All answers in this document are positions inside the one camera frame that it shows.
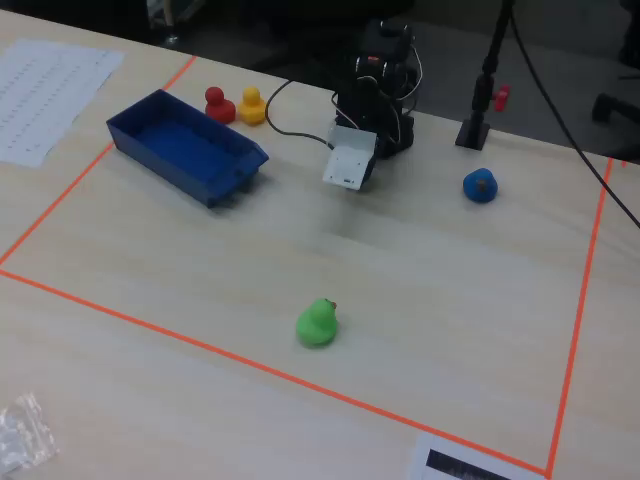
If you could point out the paper with black print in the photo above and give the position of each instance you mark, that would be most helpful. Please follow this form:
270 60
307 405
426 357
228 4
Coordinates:
425 450

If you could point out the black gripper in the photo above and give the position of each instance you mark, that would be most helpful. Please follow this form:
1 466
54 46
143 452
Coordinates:
371 172

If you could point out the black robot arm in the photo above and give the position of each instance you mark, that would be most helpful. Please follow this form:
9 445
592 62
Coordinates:
385 75

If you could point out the blue rubber duck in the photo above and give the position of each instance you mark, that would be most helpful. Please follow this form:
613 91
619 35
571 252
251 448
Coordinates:
480 187

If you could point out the black camera stand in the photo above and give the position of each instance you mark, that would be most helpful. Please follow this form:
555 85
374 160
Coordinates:
474 132

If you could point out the red clamp knob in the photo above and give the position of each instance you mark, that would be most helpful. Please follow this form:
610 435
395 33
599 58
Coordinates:
502 97

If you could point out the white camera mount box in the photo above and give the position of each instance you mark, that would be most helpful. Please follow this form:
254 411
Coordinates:
347 160

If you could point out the white printed paper sheet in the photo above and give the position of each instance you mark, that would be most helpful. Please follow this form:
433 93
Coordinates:
45 95

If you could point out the yellow rubber duck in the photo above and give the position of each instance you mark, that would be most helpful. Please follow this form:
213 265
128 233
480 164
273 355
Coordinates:
251 110

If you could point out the blue plastic bin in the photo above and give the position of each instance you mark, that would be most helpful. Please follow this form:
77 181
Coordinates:
185 145

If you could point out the green rubber duck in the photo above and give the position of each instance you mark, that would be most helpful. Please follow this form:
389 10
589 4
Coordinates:
316 327

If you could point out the orange tape strip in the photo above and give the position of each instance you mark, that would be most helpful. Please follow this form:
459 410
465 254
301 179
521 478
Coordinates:
250 363
583 300
50 210

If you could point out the black office chair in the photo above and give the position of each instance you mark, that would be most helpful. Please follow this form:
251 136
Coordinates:
615 107

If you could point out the red rubber duck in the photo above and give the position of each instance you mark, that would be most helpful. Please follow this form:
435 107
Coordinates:
220 107

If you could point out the clear plastic bag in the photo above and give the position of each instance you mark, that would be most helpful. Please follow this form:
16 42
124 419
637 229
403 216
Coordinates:
22 440

